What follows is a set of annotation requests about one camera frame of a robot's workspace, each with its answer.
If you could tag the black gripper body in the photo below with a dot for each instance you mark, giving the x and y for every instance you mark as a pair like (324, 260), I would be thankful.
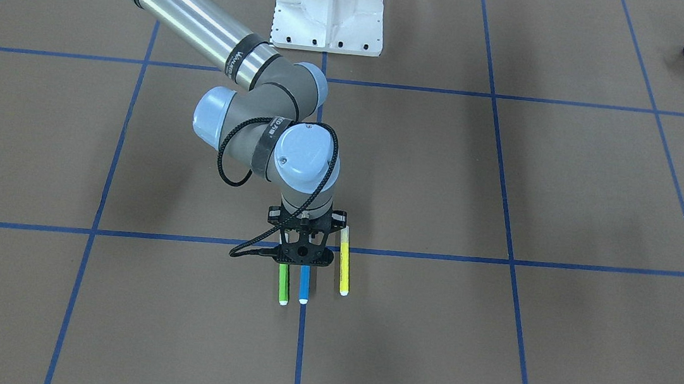
(275, 213)

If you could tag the blue highlighter pen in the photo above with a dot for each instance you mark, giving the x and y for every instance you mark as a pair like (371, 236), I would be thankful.
(305, 276)

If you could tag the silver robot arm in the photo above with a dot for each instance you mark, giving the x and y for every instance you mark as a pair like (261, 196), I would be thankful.
(266, 129)

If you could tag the green highlighter pen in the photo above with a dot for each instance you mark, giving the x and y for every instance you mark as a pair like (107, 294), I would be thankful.
(283, 284)

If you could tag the yellow highlighter pen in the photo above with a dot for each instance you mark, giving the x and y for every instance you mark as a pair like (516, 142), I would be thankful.
(344, 262)

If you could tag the blue tape line crosswise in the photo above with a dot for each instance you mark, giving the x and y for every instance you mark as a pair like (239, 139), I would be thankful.
(382, 252)

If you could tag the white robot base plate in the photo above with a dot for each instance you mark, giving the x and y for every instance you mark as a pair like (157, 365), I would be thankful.
(353, 27)

